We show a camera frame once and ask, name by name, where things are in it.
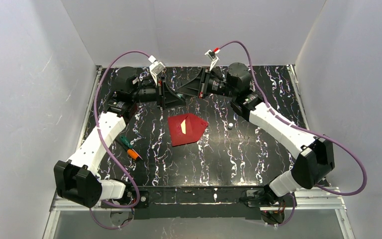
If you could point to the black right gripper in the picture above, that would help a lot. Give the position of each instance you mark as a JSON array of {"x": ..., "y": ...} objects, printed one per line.
[{"x": 203, "y": 83}]

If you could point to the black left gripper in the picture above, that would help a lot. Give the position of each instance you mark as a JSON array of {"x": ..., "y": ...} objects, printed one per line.
[{"x": 161, "y": 93}]

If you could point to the peach lined letter paper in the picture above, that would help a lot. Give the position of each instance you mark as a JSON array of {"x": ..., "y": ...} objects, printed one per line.
[{"x": 183, "y": 127}]

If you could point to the red paper envelope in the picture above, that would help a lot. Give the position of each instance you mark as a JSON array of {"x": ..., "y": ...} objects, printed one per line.
[{"x": 196, "y": 127}]

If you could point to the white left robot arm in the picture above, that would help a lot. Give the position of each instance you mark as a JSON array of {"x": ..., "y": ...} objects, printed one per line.
[{"x": 76, "y": 178}]

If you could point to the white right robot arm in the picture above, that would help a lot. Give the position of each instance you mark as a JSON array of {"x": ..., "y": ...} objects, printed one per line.
[{"x": 314, "y": 155}]

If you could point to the orange green screwdriver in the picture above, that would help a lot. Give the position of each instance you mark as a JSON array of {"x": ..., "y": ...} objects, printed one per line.
[{"x": 128, "y": 147}]

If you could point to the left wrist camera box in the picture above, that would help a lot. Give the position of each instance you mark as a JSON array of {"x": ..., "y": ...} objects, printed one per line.
[{"x": 156, "y": 67}]

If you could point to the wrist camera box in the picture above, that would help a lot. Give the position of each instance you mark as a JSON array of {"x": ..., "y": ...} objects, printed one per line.
[
  {"x": 212, "y": 55},
  {"x": 156, "y": 67}
]

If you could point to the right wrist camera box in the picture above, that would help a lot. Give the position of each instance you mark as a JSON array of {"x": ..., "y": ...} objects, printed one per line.
[{"x": 212, "y": 55}]

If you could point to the aluminium front rail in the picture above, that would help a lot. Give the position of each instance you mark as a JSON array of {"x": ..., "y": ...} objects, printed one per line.
[{"x": 153, "y": 196}]

